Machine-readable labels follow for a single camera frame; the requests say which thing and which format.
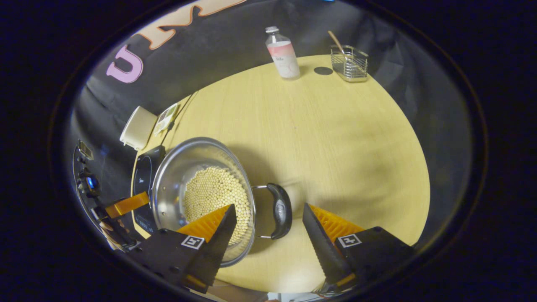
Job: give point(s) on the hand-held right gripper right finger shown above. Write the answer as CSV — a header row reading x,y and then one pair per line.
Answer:
x,y
321,247

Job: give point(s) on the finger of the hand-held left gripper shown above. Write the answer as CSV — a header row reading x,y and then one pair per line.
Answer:
x,y
115,235
128,204

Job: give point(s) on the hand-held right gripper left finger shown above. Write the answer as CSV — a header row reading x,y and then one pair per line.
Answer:
x,y
222,235

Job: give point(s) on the black induction cooktop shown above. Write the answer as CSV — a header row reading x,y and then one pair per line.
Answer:
x,y
144,176

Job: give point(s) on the stainless steel pot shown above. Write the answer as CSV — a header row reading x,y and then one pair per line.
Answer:
x,y
176,176

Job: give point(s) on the heap of yellow soybeans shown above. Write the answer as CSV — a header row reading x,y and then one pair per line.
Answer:
x,y
214,188

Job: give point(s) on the white divided dish of beans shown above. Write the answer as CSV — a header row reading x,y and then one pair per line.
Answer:
x,y
165,118

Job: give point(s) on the small black round disc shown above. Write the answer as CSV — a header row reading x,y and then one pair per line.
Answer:
x,y
323,70

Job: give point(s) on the black backdrop cloth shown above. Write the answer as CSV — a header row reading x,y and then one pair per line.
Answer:
x,y
209,46

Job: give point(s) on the clear bottle with pink label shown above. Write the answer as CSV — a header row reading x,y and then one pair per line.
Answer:
x,y
285,58

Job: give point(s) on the wooden stick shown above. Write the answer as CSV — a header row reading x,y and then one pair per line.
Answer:
x,y
336,41

